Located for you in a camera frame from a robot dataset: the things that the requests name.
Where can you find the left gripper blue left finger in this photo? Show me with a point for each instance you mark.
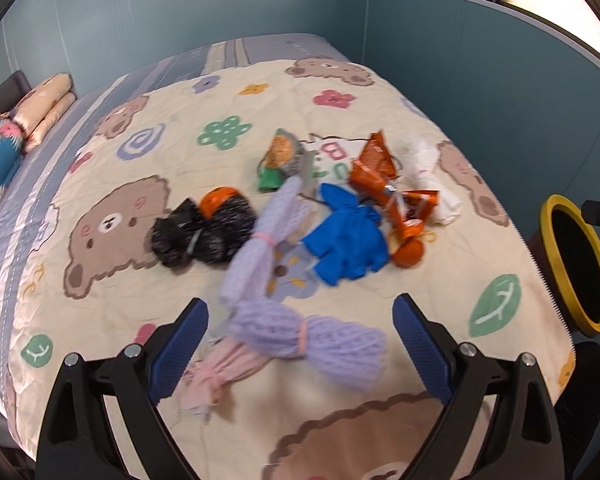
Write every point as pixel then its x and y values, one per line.
pixel 171 348

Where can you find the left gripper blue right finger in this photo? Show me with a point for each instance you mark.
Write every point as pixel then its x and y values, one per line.
pixel 419 337

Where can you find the orange peel slice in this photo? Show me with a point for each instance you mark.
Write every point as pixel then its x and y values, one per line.
pixel 405 254

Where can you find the long purple knit cloth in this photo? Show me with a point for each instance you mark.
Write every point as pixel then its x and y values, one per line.
pixel 251 268

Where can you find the black plastic bag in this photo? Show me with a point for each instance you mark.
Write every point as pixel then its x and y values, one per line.
pixel 186 234

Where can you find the white tissue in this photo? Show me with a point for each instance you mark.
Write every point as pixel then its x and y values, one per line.
pixel 420 160

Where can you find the orange snack wrapper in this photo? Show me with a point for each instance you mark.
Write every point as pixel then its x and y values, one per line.
pixel 373 175

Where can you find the grey noodle snack packet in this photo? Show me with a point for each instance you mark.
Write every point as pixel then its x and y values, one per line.
pixel 286 157

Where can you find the yellow rimmed black trash bin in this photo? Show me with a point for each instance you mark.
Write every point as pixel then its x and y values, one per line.
pixel 571 250

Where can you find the pink crumpled cloth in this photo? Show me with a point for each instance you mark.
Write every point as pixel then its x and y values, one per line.
pixel 204 381

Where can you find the short purple knit cloth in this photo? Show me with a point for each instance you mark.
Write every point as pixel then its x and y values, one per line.
pixel 348 353

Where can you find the cartoon bear quilt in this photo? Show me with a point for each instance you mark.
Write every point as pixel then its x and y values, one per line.
pixel 91 285

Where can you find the blue knotted glove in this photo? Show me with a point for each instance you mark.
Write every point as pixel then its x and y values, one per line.
pixel 349 242

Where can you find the orange peel cup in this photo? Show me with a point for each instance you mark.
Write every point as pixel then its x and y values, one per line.
pixel 219 201

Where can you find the peach folded pillow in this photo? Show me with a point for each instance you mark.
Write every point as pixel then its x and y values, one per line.
pixel 41 108

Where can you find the dark headboard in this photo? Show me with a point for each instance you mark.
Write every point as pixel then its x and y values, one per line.
pixel 12 90

